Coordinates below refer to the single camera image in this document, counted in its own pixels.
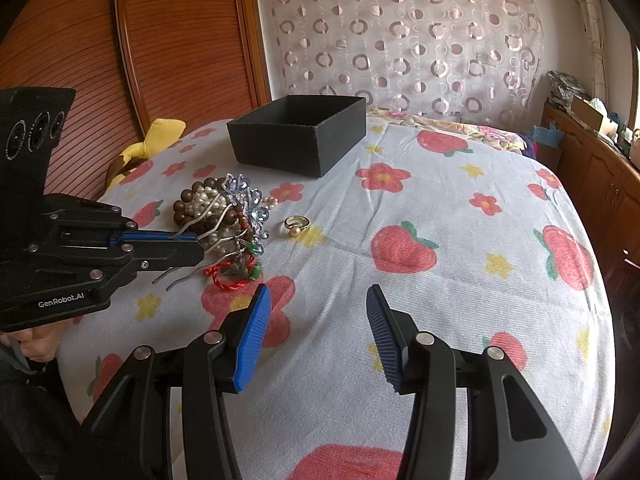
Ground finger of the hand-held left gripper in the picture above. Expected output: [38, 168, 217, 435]
[133, 243, 206, 271]
[116, 231, 202, 248]

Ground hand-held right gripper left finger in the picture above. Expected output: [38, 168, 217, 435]
[75, 284, 272, 480]

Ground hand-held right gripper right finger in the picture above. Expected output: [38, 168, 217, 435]
[366, 285, 583, 480]

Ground silver hairpin with blue crystals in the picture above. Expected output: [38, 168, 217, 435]
[152, 173, 271, 292]

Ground person's left forearm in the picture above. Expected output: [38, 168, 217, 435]
[0, 332, 81, 480]

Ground person's left hand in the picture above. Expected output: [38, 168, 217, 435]
[19, 326, 65, 362]

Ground yellow plush toy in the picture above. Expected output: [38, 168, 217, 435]
[104, 118, 186, 192]

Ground white floral strawberry bedsheet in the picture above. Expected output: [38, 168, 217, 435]
[55, 109, 617, 480]

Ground black cardboard box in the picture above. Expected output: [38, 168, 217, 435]
[227, 94, 368, 179]

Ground wooden slatted headboard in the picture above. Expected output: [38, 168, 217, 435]
[0, 0, 273, 167]

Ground floral quilt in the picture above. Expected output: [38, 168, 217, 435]
[366, 107, 532, 155]

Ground wooden side cabinet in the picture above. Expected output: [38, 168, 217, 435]
[541, 104, 640, 291]

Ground brown cardboard box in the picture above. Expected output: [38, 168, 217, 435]
[570, 95, 607, 134]

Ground sheer curtain with circle pattern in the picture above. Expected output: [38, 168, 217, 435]
[252, 0, 545, 127]

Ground stack of magazines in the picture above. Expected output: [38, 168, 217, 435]
[547, 70, 592, 109]

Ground brown wooden bead bracelet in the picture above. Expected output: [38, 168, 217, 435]
[173, 177, 239, 234]

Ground red cord bracelet green beads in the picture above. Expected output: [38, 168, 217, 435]
[203, 240, 264, 292]

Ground white pearl necklace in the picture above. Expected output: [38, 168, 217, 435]
[187, 186, 279, 217]

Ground gold ring with pearl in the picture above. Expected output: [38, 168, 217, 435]
[283, 215, 312, 239]

